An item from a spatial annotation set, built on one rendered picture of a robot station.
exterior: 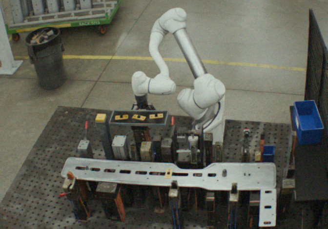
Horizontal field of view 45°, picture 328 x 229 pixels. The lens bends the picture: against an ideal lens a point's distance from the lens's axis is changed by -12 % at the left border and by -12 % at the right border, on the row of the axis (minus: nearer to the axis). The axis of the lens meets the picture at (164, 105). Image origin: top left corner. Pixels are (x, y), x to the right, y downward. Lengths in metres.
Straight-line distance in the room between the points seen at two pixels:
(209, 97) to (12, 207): 1.68
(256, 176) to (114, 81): 3.10
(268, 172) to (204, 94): 0.79
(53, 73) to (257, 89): 2.47
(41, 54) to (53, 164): 2.14
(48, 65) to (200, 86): 2.68
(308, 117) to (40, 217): 2.03
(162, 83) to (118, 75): 2.58
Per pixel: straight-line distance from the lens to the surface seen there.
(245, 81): 5.11
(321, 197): 2.50
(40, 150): 3.53
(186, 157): 2.79
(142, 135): 2.88
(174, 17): 3.13
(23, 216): 3.08
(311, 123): 2.96
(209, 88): 3.02
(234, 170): 2.65
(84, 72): 5.66
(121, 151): 2.77
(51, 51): 5.22
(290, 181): 2.51
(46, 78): 5.43
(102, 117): 2.90
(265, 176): 2.61
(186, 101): 3.15
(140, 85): 2.91
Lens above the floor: 2.92
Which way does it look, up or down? 37 degrees down
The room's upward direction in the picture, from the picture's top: 8 degrees counter-clockwise
